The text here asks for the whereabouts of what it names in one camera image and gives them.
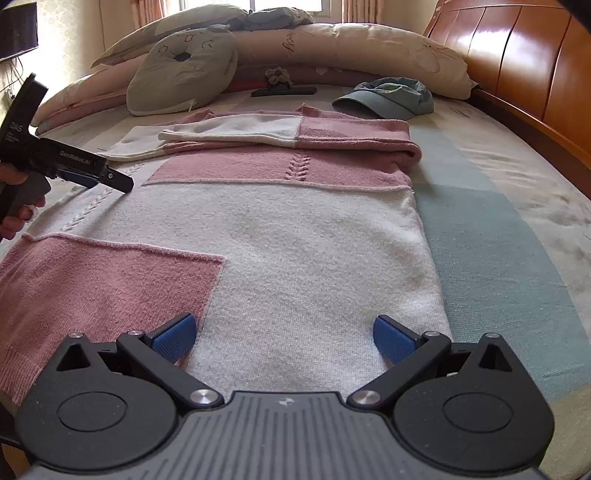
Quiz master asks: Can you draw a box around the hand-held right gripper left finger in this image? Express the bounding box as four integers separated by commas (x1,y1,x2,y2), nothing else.
55,312,225,409

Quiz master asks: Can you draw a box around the pink and white sweater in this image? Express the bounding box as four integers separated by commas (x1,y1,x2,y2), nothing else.
0,105,455,407

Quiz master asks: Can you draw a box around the black television cable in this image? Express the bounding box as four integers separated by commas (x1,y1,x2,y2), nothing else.
0,58,26,100

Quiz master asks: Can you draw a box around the pink striped curtain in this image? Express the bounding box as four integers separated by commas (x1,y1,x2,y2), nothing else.
341,0,384,25
139,0,192,21

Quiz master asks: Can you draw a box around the grey floral pillow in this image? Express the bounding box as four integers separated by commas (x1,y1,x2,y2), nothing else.
90,6,259,70

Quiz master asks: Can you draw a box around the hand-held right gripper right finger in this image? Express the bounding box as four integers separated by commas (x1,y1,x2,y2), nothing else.
346,315,515,409

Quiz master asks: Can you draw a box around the bright window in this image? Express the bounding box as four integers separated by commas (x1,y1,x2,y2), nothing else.
189,0,345,14

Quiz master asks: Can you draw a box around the black wall television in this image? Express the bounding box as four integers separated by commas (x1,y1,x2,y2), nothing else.
0,1,38,61

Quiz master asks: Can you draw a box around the long cream floral pillow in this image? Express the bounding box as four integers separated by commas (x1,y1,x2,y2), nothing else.
30,21,478,137

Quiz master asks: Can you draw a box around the blue cap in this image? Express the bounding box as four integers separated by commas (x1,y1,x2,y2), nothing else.
331,78,435,121

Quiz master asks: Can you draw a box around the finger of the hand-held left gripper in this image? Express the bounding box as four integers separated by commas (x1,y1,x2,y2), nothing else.
58,168,100,189
97,166,136,193

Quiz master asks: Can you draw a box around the grey-green folded cloth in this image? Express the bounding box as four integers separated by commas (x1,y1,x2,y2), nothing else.
245,8,317,33

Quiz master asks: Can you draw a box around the black phone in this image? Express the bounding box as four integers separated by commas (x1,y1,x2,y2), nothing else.
250,85,318,97

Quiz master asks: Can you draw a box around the person's left hand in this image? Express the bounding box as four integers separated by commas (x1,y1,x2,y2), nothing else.
0,167,48,243

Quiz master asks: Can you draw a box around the wooden headboard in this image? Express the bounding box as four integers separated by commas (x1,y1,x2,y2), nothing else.
422,0,591,162

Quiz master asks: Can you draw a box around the grey cat cushion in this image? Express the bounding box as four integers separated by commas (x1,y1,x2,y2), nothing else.
126,30,239,116

